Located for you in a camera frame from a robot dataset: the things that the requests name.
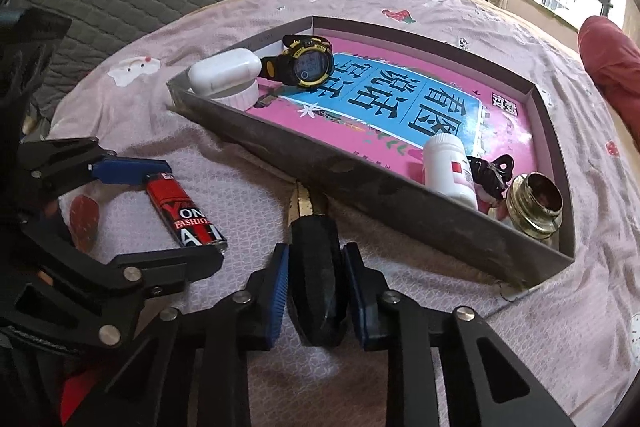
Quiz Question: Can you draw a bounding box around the red lighter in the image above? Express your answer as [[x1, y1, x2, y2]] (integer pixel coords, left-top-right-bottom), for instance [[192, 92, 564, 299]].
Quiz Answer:
[[145, 173, 229, 253]]

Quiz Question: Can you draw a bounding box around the red quilted blanket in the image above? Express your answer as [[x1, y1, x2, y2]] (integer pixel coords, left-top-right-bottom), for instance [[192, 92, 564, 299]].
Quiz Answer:
[[577, 14, 640, 148]]

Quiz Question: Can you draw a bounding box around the brass knob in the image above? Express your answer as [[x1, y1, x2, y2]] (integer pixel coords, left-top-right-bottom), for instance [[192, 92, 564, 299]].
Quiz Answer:
[[495, 173, 565, 239]]

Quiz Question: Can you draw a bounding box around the pink printed blanket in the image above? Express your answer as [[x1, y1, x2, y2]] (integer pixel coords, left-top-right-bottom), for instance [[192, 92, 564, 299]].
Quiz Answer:
[[50, 0, 640, 427]]

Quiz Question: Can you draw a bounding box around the white earbud case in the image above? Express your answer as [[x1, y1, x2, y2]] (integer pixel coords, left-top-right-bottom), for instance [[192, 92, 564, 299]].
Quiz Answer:
[[188, 48, 262, 96]]

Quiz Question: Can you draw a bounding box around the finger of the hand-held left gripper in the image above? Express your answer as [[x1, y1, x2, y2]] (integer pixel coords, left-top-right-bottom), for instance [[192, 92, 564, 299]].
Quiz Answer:
[[10, 206, 225, 356], [16, 136, 174, 196]]

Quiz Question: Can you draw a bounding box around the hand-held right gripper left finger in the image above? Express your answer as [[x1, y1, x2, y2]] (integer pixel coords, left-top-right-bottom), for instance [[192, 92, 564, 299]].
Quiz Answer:
[[65, 242, 291, 427]]

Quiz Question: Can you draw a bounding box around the pink and blue book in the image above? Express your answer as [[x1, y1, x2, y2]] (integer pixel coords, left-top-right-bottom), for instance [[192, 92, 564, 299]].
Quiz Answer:
[[245, 38, 538, 208]]

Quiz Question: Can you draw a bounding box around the black and yellow wristwatch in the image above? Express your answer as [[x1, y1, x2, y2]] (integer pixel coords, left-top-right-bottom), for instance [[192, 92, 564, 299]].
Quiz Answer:
[[260, 34, 335, 90]]

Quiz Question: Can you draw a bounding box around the white ribbed jar lid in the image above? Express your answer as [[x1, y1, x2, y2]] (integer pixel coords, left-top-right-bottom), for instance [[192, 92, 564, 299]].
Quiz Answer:
[[210, 79, 261, 112]]

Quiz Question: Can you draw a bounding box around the white pill bottle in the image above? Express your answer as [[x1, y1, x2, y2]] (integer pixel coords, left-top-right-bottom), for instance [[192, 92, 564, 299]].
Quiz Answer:
[[422, 133, 479, 210]]

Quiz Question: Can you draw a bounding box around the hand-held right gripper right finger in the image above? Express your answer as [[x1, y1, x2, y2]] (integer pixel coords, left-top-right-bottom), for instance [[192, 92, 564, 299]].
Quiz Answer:
[[341, 241, 576, 427]]

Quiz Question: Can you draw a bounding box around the grey shallow cardboard box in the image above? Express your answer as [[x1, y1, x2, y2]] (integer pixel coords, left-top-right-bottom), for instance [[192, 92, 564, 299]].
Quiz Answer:
[[166, 14, 577, 290]]

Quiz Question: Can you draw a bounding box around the black hair clip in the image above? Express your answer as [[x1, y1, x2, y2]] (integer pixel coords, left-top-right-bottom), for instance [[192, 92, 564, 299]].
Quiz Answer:
[[467, 153, 516, 202]]

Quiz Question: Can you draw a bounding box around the black case with gold tip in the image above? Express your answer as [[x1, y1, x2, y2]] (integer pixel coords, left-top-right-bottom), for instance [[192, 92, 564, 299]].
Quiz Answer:
[[287, 181, 351, 347]]

